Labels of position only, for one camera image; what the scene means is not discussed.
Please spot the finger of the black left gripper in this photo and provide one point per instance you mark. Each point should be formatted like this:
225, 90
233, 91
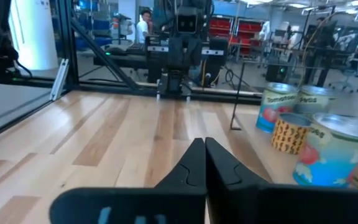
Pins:
176, 51
194, 51

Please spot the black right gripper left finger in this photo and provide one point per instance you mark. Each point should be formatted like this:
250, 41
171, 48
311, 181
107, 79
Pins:
154, 205

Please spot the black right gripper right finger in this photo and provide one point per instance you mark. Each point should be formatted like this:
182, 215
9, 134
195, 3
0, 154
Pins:
259, 205

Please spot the short tin can orange patterned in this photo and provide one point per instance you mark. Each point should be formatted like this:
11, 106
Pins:
289, 133

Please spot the tomatoes tin can blue label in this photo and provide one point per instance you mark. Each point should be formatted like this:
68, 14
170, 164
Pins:
272, 102
328, 155

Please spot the peas tin can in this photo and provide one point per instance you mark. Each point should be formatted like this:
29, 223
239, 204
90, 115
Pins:
317, 101

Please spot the person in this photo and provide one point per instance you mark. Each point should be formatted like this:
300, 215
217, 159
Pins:
141, 29

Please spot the red storage bin rack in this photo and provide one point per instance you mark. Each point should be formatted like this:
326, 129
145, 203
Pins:
247, 28

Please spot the blue storage shelving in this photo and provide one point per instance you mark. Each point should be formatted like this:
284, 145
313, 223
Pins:
99, 25

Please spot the black box green light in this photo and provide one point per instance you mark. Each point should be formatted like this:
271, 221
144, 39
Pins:
275, 74

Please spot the white round pillar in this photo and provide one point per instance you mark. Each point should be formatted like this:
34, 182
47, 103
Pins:
33, 31

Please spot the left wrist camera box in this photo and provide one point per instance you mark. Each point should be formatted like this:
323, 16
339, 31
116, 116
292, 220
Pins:
186, 21

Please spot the black aluminium table frame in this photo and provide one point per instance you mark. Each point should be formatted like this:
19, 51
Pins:
68, 46

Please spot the silver metal bracket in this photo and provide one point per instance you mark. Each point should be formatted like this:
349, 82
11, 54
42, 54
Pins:
59, 79

